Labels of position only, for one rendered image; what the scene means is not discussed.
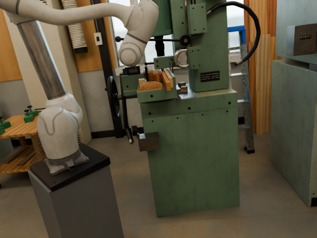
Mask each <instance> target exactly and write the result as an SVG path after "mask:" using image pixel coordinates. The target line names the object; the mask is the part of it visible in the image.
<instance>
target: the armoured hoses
mask: <svg viewBox="0 0 317 238"><path fill-rule="evenodd" d="M122 75H123V72H120V73H119V78H120V85H121V99H122V109H123V119H124V128H125V132H126V135H127V137H128V140H129V143H130V144H131V145H132V144H133V143H134V139H133V136H132V134H131V131H130V128H129V126H128V117H127V107H126V97H125V96H124V94H123V86H122V80H121V76H122Z"/></svg>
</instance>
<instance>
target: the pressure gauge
mask: <svg viewBox="0 0 317 238"><path fill-rule="evenodd" d="M131 129H132V135H133V136H137V138H138V137H139V136H140V135H139V133H138V129H137V126H136V125H134V126H131Z"/></svg>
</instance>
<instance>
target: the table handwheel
mask: <svg viewBox="0 0 317 238"><path fill-rule="evenodd" d="M132 98H137V95H131V96H126V99H132ZM108 100H109V105H110V109H111V113H112V116H113V118H114V119H115V120H118V119H119V117H120V104H119V100H122V99H121V94H120V95H118V91H117V85H116V82H115V80H114V78H113V77H112V76H109V77H108ZM115 105H116V110H115Z"/></svg>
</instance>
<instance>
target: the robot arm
mask: <svg viewBox="0 0 317 238"><path fill-rule="evenodd" d="M0 8H1V9H3V10H4V11H5V13H6V14H7V16H8V17H9V19H10V20H11V22H12V23H13V24H15V25H17V28H18V30H19V32H20V35H21V37H22V39H23V42H24V44H25V47H26V49H27V51H28V54H29V56H30V58H31V61H32V63H33V66H34V68H35V70H36V73H37V75H38V78H39V80H40V82H41V85H42V87H43V89H44V91H45V94H46V96H47V100H46V103H45V108H46V109H44V110H42V111H41V113H40V114H39V116H38V119H37V131H38V135H39V138H40V142H41V144H42V147H43V149H44V151H45V153H46V156H47V158H46V159H44V160H43V161H44V163H45V164H47V166H48V168H49V170H50V175H51V176H55V175H57V174H58V173H60V172H62V171H65V170H67V169H69V170H70V171H73V170H75V166H77V165H79V164H82V163H86V162H88V161H89V158H88V157H86V156H85V155H84V154H83V153H82V152H81V150H80V148H79V145H78V139H77V138H78V130H79V128H80V126H81V124H82V120H83V111H82V109H81V107H80V106H79V105H78V103H77V101H76V100H75V98H74V96H73V95H72V94H70V93H67V92H66V90H65V87H64V85H63V82H62V79H61V77H60V74H59V72H58V69H57V66H56V64H55V61H54V59H53V56H52V54H51V51H50V49H49V46H48V44H47V41H46V38H45V36H44V33H43V31H42V28H41V25H40V23H39V21H40V22H44V23H46V24H50V25H55V26H68V25H73V24H77V23H81V22H85V21H90V20H94V19H97V18H102V17H116V18H118V19H119V20H121V21H122V23H123V25H124V27H125V28H126V29H127V30H128V31H127V33H126V36H125V38H124V40H123V42H122V43H121V45H120V48H119V51H118V58H119V60H120V62H121V63H122V64H123V65H125V66H128V67H131V69H132V70H136V65H137V64H138V63H139V62H140V60H141V58H142V56H143V53H144V51H145V48H146V46H147V43H148V41H149V39H150V38H151V37H152V35H153V32H154V30H155V28H156V25H157V21H158V17H159V8H158V6H157V5H156V4H155V3H154V2H153V1H151V0H141V1H140V2H139V3H138V5H134V4H133V5H131V6H125V5H122V4H118V3H112V2H107V3H100V4H94V5H89V6H84V7H79V8H72V9H65V10H59V9H54V8H51V7H49V6H47V5H46V4H44V3H43V2H41V1H40V0H0Z"/></svg>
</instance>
